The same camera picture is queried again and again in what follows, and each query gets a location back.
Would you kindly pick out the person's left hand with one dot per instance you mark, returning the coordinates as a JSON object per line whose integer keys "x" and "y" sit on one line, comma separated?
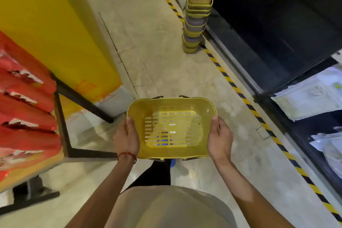
{"x": 127, "y": 142}

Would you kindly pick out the person's right hand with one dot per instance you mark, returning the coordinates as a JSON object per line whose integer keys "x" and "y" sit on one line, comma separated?
{"x": 220, "y": 145}

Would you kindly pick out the black metal shelf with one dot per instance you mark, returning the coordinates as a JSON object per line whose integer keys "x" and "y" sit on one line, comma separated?
{"x": 267, "y": 22}

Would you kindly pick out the person's right forearm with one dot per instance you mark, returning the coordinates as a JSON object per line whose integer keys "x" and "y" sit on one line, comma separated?
{"x": 251, "y": 198}

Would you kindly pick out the person's left forearm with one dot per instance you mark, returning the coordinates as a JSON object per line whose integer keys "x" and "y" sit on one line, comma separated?
{"x": 101, "y": 198}

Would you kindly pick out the black trousers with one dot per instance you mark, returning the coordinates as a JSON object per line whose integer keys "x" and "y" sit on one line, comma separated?
{"x": 155, "y": 174}

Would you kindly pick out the blue slipper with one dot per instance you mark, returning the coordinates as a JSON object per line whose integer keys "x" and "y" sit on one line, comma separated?
{"x": 172, "y": 163}

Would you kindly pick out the white shirt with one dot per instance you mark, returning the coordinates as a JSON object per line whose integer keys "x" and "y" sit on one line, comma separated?
{"x": 171, "y": 209}

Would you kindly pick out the white plastic items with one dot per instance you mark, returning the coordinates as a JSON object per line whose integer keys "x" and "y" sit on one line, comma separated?
{"x": 307, "y": 97}

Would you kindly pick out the red packets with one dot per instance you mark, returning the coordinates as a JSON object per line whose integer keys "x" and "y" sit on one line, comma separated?
{"x": 26, "y": 102}

